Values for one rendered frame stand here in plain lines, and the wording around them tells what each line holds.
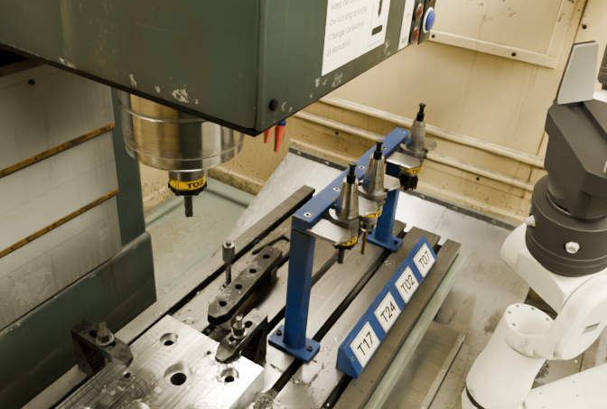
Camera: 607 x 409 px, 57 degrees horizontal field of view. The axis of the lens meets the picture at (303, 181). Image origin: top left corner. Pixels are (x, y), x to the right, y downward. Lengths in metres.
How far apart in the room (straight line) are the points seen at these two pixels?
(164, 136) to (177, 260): 1.25
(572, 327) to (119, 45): 0.55
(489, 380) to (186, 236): 1.43
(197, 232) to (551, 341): 1.53
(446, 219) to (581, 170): 1.26
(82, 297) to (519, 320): 1.04
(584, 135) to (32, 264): 1.06
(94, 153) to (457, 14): 0.98
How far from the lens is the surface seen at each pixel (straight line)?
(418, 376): 1.40
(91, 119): 1.23
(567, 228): 0.58
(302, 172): 1.91
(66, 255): 1.34
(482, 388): 0.78
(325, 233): 0.97
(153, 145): 0.69
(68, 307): 1.44
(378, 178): 1.07
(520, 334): 0.71
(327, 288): 1.33
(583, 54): 0.56
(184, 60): 0.54
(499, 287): 1.67
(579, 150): 0.54
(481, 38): 1.59
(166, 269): 1.88
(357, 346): 1.15
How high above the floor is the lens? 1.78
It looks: 31 degrees down
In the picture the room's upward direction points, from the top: 5 degrees clockwise
